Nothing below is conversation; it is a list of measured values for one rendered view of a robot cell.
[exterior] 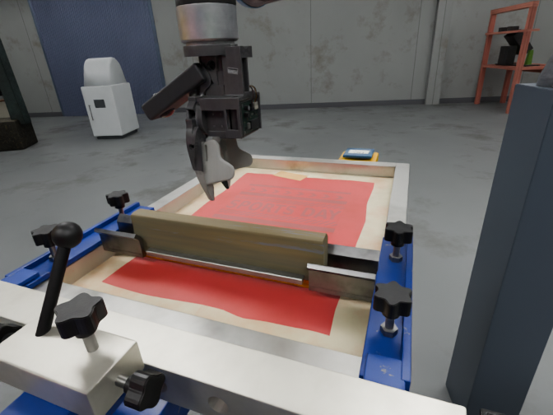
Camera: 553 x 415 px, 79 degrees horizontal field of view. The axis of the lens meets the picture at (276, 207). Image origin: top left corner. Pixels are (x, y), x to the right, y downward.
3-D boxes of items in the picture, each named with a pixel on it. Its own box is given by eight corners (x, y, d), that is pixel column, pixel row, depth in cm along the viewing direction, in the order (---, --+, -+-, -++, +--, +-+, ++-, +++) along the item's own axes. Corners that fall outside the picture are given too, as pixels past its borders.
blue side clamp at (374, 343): (379, 264, 63) (383, 231, 60) (408, 268, 61) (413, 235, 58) (355, 412, 37) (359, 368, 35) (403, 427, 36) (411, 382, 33)
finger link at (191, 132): (197, 172, 46) (194, 105, 44) (187, 171, 47) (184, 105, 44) (214, 168, 50) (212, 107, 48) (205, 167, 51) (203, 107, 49)
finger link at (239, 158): (253, 191, 54) (243, 137, 49) (220, 188, 56) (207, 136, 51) (260, 181, 56) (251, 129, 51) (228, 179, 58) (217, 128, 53)
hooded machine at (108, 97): (121, 139, 618) (101, 57, 560) (91, 140, 627) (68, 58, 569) (142, 130, 685) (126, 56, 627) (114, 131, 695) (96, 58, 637)
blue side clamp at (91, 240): (142, 227, 82) (136, 201, 79) (159, 230, 80) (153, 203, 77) (20, 310, 56) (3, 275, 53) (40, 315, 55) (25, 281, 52)
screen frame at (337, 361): (235, 164, 121) (234, 153, 120) (408, 175, 102) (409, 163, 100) (19, 306, 55) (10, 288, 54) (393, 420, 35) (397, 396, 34)
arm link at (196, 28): (162, 6, 40) (199, 12, 47) (169, 48, 42) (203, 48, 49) (217, 1, 38) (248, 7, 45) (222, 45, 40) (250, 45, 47)
